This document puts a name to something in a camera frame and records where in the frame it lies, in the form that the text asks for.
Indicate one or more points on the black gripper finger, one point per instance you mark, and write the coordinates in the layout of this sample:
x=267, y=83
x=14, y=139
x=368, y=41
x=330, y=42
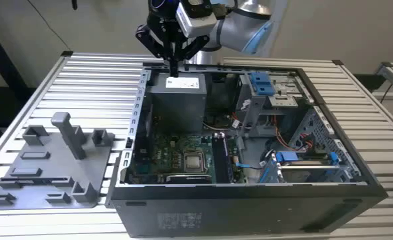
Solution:
x=152, y=45
x=192, y=48

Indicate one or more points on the blue green RAM stick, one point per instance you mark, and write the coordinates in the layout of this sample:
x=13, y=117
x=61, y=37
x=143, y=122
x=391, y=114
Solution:
x=32, y=180

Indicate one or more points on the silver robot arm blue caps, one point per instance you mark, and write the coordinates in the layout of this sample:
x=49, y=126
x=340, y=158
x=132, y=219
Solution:
x=239, y=32

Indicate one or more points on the grey power supply unit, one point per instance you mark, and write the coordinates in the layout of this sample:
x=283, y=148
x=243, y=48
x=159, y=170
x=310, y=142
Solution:
x=177, y=110

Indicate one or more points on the blue plastic drive carrier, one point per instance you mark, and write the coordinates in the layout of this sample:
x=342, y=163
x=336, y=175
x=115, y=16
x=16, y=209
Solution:
x=262, y=83

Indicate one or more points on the black table corner cap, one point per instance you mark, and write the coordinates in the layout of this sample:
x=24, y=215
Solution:
x=66, y=53
x=338, y=62

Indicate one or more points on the grey metal drive cage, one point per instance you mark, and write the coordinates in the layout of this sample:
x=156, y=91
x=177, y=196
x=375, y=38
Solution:
x=255, y=117

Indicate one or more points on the green motherboard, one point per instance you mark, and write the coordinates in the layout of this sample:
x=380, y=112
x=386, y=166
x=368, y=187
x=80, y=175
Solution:
x=168, y=155

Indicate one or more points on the silver CPU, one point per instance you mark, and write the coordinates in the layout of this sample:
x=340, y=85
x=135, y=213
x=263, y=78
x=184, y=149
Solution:
x=193, y=163

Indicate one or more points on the black graphics card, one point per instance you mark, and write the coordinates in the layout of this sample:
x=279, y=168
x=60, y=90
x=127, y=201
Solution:
x=188, y=178

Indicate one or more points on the grey plastic parts rack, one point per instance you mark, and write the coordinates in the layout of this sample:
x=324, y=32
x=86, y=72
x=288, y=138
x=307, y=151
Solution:
x=58, y=175

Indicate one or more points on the blue disk carrier with disk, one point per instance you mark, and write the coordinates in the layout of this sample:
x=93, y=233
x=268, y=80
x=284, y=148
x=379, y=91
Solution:
x=302, y=172

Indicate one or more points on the black open PC case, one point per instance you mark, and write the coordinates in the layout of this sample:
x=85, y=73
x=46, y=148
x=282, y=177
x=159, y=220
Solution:
x=215, y=212

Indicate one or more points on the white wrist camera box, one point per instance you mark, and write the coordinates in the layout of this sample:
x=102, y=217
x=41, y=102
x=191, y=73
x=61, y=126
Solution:
x=199, y=23

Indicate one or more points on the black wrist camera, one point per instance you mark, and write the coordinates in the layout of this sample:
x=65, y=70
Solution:
x=220, y=11

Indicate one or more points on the small black wall antenna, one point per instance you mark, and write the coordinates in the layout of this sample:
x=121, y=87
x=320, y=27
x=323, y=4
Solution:
x=73, y=4

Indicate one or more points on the black slanted frame bar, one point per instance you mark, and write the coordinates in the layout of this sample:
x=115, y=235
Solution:
x=2, y=52

